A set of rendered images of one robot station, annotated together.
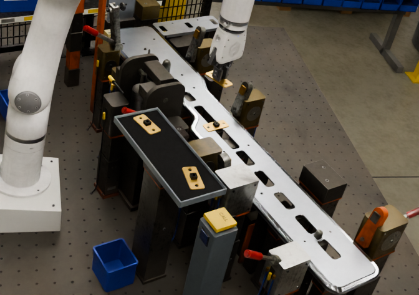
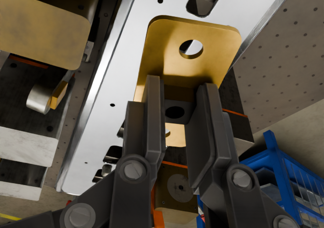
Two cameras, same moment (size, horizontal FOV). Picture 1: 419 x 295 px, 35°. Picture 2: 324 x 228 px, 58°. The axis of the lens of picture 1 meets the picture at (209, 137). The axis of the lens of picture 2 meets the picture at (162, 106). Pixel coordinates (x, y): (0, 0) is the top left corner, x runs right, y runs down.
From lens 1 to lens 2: 195 cm
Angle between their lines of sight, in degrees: 83
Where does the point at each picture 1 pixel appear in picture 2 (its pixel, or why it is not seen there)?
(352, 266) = not seen: hidden behind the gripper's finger
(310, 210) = not seen: hidden behind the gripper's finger
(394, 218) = (178, 219)
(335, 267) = (84, 185)
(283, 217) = (97, 138)
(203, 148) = (32, 35)
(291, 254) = (18, 191)
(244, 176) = (26, 153)
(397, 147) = not seen: outside the picture
